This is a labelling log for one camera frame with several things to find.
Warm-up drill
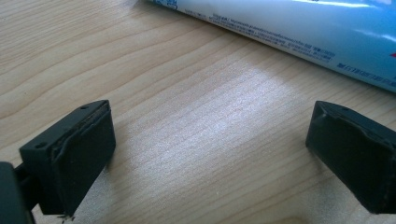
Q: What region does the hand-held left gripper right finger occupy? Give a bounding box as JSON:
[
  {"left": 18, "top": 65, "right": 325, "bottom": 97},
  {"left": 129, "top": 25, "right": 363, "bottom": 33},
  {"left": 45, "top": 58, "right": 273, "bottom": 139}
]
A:
[{"left": 305, "top": 100, "right": 396, "bottom": 215}]

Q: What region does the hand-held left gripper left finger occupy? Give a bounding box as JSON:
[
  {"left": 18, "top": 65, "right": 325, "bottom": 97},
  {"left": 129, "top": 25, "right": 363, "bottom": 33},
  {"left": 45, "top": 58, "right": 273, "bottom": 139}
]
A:
[{"left": 19, "top": 99, "right": 117, "bottom": 217}]

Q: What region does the blue and white toothpaste tube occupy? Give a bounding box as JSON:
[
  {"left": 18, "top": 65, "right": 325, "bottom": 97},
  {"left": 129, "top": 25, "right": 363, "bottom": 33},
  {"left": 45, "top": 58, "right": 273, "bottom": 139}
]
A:
[{"left": 146, "top": 0, "right": 396, "bottom": 93}]

